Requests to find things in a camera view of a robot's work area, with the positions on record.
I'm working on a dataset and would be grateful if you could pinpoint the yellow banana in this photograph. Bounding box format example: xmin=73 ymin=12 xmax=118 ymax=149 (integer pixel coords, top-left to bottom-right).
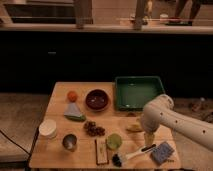
xmin=126 ymin=124 xmax=143 ymax=132

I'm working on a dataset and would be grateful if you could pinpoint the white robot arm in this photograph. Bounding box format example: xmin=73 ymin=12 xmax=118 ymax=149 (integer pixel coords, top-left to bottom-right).
xmin=140 ymin=94 xmax=213 ymax=151

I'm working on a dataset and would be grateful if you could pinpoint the green plastic cup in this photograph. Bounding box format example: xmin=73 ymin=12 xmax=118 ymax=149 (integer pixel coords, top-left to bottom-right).
xmin=106 ymin=133 xmax=122 ymax=150

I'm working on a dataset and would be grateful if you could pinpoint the metal cup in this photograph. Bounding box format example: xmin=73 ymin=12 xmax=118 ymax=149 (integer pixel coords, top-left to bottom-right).
xmin=62 ymin=134 xmax=77 ymax=151

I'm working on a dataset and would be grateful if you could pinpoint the blue sponge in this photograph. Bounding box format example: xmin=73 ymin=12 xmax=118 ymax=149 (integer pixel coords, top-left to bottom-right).
xmin=150 ymin=142 xmax=174 ymax=165

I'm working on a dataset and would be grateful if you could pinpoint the white black dish brush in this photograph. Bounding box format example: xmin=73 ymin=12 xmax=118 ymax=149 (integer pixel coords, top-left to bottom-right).
xmin=112 ymin=144 xmax=156 ymax=167

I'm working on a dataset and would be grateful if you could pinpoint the brown rectangular block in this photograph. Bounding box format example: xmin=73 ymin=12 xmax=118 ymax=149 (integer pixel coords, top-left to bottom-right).
xmin=95 ymin=138 xmax=109 ymax=165

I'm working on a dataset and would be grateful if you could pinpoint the green plastic tray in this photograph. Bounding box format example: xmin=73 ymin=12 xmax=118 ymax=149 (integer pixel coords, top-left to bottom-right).
xmin=115 ymin=76 xmax=165 ymax=111

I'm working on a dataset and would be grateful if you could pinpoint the brown grape bunch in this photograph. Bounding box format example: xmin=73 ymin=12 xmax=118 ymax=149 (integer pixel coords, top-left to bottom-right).
xmin=84 ymin=121 xmax=105 ymax=136

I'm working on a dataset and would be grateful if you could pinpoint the dark red bowl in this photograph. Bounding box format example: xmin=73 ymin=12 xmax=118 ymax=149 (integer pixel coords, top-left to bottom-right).
xmin=85 ymin=89 xmax=109 ymax=111

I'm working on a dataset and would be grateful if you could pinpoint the wooden table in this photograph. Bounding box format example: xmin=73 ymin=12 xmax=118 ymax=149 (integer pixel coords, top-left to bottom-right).
xmin=28 ymin=81 xmax=182 ymax=170

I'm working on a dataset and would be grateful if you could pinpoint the blue green cloth wedge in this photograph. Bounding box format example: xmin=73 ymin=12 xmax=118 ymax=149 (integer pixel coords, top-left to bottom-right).
xmin=64 ymin=102 xmax=86 ymax=122

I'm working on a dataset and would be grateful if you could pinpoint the orange fruit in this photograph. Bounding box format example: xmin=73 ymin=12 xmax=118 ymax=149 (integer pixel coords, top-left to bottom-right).
xmin=67 ymin=91 xmax=78 ymax=102

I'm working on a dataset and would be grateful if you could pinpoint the white round container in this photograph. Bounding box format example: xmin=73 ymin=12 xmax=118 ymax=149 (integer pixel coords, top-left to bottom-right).
xmin=39 ymin=119 xmax=57 ymax=139

